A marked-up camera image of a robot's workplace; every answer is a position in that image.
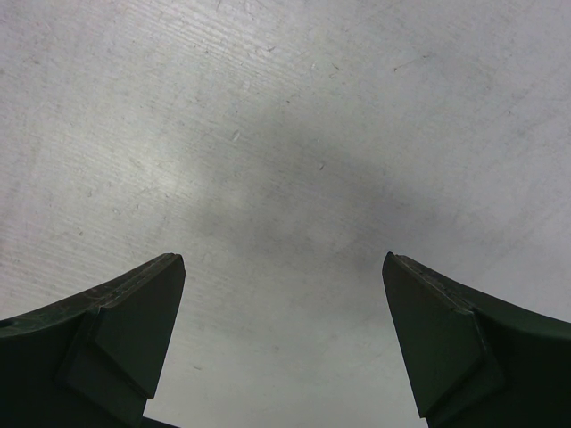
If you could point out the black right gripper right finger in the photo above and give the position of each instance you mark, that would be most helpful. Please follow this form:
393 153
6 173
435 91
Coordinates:
474 360

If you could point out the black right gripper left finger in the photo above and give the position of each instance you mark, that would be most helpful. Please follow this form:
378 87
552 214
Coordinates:
93 359

